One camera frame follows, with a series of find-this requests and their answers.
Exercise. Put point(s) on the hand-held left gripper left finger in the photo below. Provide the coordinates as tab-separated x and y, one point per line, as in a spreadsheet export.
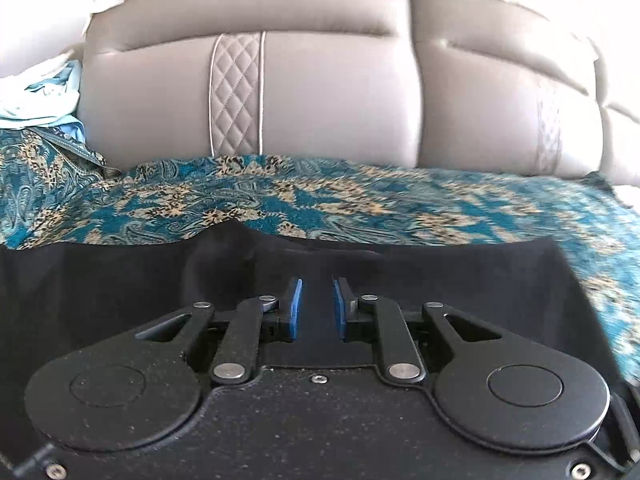
296	310

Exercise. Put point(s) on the black pants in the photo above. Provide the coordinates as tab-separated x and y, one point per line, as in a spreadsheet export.
100	285

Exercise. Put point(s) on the light blue cloth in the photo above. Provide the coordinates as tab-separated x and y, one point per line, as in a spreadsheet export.
50	105

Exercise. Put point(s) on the teal paisley blanket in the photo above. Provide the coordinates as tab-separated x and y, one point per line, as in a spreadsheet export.
350	195

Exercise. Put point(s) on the beige leather sofa backrest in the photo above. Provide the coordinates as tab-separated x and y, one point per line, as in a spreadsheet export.
340	90

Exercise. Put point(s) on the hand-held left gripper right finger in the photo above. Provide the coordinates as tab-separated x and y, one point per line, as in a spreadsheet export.
340	310

